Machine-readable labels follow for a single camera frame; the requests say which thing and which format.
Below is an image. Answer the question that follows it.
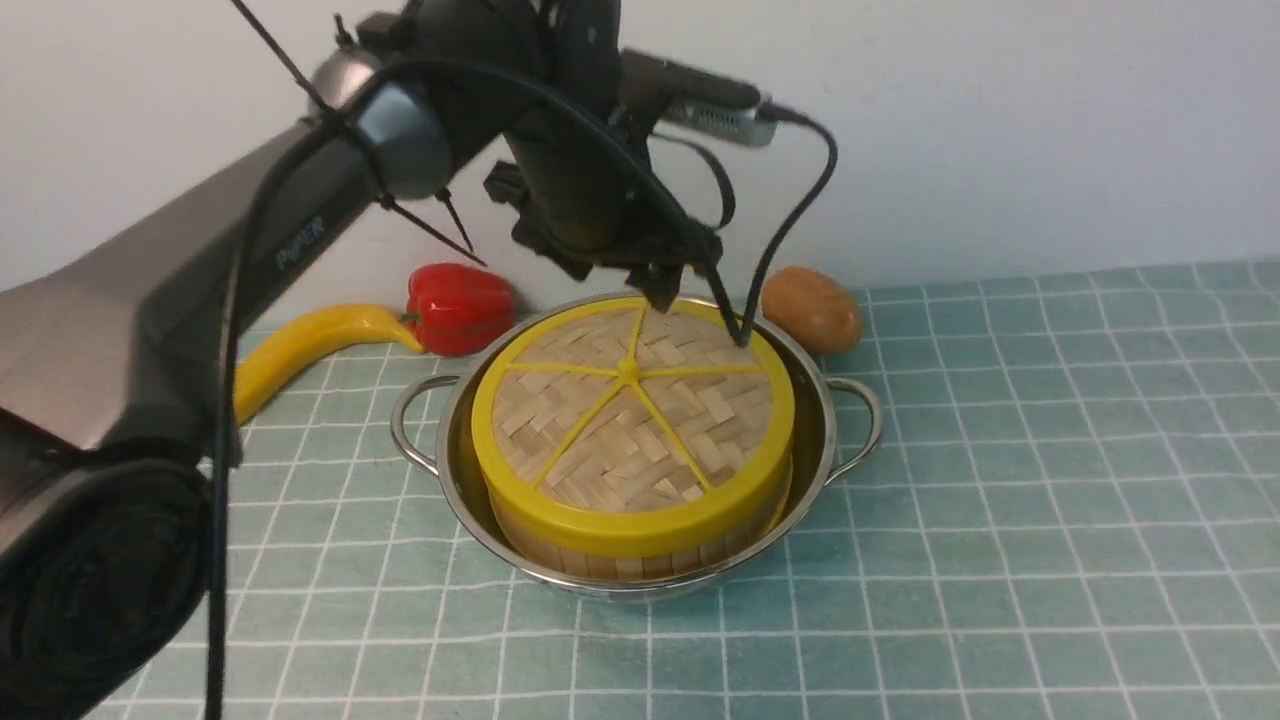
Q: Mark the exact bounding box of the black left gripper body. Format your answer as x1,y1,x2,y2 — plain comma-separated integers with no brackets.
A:
484,60,723,284

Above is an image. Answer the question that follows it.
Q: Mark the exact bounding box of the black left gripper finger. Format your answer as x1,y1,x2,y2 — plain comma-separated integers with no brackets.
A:
630,263,687,313

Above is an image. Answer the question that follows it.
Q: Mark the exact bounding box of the woven bamboo steamer lid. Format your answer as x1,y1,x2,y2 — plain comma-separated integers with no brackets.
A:
470,297,797,492

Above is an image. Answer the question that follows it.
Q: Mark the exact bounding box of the bamboo steamer basket yellow rim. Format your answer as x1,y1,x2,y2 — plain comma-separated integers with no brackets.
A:
486,460,791,582

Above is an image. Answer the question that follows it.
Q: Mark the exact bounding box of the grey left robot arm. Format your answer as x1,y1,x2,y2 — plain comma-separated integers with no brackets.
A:
1,1,721,719

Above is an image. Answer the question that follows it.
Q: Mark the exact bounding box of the stainless steel pot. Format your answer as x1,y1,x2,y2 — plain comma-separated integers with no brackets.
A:
390,293,884,603

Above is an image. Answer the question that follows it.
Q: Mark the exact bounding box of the brown potato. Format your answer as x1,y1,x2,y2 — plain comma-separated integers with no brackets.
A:
762,266,865,356

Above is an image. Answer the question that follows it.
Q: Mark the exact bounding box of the red bell pepper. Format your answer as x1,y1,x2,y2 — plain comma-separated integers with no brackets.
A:
404,263,517,357

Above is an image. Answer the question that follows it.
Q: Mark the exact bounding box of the yellow banana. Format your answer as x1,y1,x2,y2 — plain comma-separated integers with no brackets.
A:
234,304,424,427

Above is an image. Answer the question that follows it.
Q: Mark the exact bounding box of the green checkered tablecloth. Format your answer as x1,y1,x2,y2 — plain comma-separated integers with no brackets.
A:
224,261,1279,719

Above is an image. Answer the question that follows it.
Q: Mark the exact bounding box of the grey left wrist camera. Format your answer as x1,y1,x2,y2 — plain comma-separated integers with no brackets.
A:
618,47,777,149

